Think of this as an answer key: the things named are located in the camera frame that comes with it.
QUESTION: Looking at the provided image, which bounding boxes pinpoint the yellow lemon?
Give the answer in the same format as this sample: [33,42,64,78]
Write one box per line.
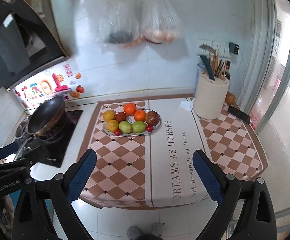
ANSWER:
[103,110,116,122]

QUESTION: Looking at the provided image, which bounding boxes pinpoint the yellow orange fruit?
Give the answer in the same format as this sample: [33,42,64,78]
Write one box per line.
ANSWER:
[106,120,119,133]

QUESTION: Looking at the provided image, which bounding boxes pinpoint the red cherry tomato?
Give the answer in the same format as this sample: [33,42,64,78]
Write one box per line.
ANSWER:
[114,129,121,136]
[146,125,153,132]

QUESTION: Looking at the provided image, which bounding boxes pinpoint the green apple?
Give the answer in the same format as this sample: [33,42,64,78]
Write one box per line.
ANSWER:
[118,121,133,134]
[132,121,147,133]

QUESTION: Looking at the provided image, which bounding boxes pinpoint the orange tangerine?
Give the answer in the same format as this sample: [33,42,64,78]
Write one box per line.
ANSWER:
[123,102,137,115]
[134,109,146,122]

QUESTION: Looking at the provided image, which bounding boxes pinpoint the dark red apple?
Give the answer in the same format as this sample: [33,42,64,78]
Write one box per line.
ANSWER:
[145,111,160,126]

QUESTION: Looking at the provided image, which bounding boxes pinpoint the black induction cooktop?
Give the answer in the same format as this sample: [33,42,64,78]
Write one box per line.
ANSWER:
[14,109,83,168]

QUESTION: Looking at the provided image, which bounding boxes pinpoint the black frying pan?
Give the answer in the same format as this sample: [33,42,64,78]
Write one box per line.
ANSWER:
[27,96,65,137]

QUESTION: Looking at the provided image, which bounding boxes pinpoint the glass fruit plate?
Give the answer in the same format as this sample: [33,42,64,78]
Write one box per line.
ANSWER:
[101,108,161,137]

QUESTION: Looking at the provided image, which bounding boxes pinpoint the small brown-red fruit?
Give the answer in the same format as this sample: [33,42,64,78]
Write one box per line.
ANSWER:
[115,112,127,122]

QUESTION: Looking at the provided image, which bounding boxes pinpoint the grey slippers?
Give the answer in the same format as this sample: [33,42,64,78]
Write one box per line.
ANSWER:
[126,221,166,240]

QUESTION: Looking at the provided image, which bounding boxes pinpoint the black smartphone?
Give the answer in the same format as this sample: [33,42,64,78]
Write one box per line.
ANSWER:
[227,105,251,125]

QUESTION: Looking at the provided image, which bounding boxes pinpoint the black range hood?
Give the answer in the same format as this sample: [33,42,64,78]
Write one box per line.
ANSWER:
[0,0,67,89]

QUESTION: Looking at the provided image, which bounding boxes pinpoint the checkered table mat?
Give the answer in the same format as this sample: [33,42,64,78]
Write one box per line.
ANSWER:
[80,98,268,209]

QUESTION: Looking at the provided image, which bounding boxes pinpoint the orange fruit behind holder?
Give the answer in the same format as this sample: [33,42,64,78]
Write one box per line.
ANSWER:
[225,93,235,105]

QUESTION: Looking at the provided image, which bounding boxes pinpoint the cream utensil holder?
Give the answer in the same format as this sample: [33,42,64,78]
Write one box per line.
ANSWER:
[193,72,229,120]

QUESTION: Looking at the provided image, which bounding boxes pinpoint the white tissue paper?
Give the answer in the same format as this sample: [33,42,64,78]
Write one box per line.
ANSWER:
[180,101,193,111]

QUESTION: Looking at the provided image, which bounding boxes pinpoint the clear plastic bag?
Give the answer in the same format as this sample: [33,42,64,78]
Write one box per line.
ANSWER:
[98,0,144,49]

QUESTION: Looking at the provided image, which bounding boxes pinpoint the wooden chopsticks bundle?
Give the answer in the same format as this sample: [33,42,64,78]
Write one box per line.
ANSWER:
[208,49,226,80]

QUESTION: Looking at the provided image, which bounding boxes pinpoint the black charger plug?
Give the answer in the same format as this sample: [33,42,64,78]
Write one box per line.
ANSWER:
[228,42,239,55]

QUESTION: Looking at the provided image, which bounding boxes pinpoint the plastic bag with eggs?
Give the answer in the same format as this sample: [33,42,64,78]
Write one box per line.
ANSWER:
[141,0,182,44]

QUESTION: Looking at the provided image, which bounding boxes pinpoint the colourful wall stickers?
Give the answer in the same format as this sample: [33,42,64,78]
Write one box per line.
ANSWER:
[13,63,86,110]

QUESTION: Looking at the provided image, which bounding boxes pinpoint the white wall socket strip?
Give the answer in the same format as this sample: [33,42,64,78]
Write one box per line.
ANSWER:
[196,39,237,60]

